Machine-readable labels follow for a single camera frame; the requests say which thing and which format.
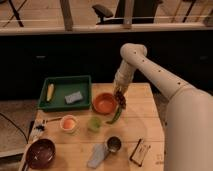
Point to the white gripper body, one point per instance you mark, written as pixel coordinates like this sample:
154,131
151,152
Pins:
120,88

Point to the red orange bowl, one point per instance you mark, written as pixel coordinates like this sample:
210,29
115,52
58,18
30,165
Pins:
104,103

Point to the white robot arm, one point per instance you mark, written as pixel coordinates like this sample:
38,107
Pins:
189,114

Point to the small metal cup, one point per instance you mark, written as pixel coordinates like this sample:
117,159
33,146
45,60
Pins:
113,144

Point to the yellow corn cob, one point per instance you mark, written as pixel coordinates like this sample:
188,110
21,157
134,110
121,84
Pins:
50,91

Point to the brown white box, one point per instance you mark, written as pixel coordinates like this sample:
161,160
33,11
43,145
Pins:
139,152

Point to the grey blue cloth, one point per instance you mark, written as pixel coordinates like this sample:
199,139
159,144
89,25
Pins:
99,154

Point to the grey blue sponge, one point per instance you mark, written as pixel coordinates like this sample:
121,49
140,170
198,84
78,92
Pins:
74,97

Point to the dark maroon bowl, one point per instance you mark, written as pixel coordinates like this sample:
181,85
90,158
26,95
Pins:
40,154

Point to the black office chair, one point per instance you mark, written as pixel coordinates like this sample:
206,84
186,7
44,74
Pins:
144,12

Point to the dark purple grape bunch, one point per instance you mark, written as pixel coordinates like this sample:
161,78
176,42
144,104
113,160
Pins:
120,99

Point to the green plastic tray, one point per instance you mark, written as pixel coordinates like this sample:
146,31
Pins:
64,86

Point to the small green cup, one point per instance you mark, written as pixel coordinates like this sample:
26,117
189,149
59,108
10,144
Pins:
94,124

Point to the black white brush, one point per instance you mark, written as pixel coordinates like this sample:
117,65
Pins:
37,131

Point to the white cup orange inside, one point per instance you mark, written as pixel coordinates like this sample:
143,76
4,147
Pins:
68,124

